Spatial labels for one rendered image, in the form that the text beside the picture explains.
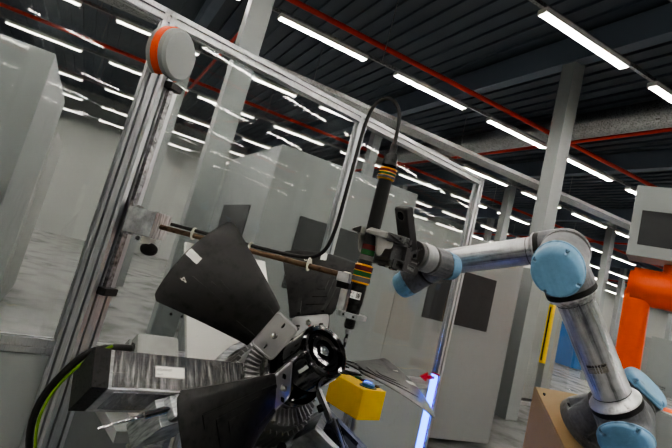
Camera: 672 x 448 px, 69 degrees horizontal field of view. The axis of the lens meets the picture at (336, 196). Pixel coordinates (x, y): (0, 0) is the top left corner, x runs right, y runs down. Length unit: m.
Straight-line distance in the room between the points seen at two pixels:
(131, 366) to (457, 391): 4.72
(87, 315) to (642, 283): 4.34
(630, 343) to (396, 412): 2.93
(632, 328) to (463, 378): 1.67
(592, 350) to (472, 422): 4.53
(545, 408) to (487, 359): 4.18
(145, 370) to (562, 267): 0.90
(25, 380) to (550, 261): 1.41
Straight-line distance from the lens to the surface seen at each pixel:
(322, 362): 1.07
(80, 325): 1.50
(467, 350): 5.51
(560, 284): 1.23
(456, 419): 5.64
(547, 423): 1.56
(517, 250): 1.40
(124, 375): 1.05
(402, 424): 2.54
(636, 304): 4.99
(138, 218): 1.43
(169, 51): 1.53
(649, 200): 4.99
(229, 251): 1.09
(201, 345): 1.28
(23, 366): 1.68
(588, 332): 1.30
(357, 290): 1.16
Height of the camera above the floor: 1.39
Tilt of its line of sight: 8 degrees up
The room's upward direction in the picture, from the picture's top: 15 degrees clockwise
